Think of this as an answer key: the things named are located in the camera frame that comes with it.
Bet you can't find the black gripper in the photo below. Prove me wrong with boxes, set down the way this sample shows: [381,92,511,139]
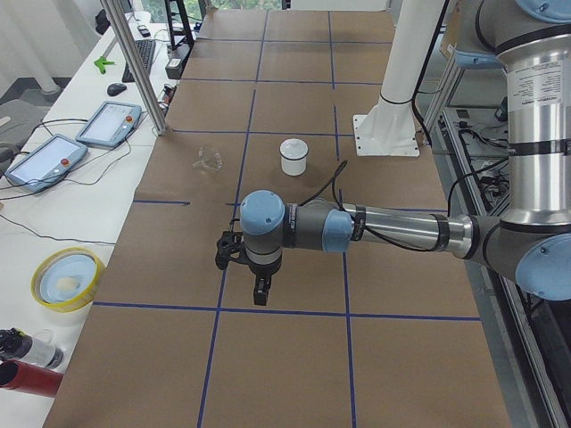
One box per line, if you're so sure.
[249,260,281,306]

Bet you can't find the white cup lid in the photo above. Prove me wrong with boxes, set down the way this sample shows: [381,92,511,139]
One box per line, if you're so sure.
[279,138,309,161]

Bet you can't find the white enamel cup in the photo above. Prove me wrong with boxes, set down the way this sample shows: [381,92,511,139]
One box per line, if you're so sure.
[279,138,309,177]

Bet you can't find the yellow tape roll with bowl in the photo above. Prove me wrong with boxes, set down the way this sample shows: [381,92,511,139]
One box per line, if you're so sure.
[30,247,105,313]

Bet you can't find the far teach pendant tablet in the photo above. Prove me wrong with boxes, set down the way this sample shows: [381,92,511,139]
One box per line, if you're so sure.
[75,101,142,148]

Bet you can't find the teach pendant tablet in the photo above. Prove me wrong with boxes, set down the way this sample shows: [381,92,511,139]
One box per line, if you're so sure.
[5,134,87,192]
[75,101,142,148]

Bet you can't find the near teach pendant tablet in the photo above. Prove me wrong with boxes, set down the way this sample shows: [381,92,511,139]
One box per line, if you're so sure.
[5,134,87,192]

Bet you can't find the black computer mouse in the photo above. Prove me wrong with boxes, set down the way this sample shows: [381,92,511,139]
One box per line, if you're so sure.
[106,83,127,97]

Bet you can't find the clear black cap bottle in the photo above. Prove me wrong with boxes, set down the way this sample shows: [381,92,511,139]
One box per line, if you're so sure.
[1,327,63,369]

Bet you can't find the red cylinder bottle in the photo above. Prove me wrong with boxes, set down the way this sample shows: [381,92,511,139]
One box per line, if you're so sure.
[1,360,63,398]

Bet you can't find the black keyboard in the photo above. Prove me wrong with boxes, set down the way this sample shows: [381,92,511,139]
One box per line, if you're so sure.
[121,39,155,83]

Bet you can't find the green plastic clip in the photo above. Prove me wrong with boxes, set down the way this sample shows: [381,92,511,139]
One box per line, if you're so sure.
[94,56,115,75]

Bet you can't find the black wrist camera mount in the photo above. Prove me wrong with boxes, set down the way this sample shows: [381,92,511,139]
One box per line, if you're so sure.
[215,230,249,271]

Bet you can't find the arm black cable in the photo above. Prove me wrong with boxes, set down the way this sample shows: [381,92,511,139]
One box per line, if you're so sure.
[297,160,492,253]

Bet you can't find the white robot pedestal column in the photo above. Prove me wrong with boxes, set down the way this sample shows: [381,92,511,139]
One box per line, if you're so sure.
[353,0,448,157]

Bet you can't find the aluminium frame post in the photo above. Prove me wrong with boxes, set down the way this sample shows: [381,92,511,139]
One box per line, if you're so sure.
[101,0,167,136]

